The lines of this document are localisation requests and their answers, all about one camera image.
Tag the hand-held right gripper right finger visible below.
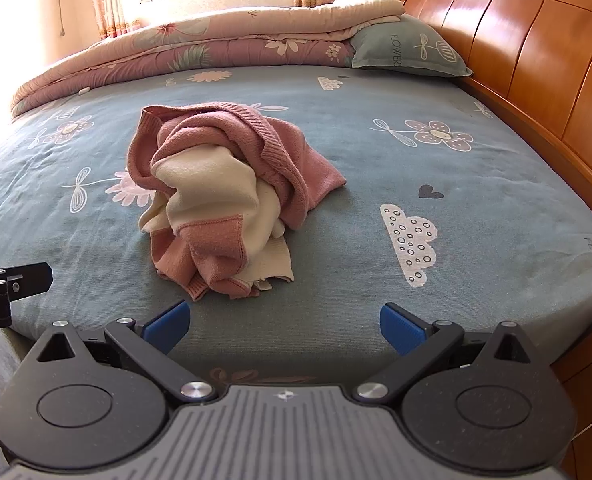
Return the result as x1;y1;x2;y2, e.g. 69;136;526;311
351;302;533;406

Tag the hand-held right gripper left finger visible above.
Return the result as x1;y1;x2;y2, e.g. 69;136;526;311
34;300;221;406

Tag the pink and cream knit sweater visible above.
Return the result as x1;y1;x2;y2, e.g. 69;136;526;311
127;101;347;302

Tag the blue floral bed sheet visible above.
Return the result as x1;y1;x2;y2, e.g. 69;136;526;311
0;62;592;391

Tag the pink floral folded quilt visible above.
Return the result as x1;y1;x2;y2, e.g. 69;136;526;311
10;0;407;121

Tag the grey-green floral pillow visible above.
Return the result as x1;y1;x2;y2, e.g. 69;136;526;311
350;14;474;79

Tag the wooden bed headboard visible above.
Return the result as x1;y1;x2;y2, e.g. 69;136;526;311
398;0;592;480

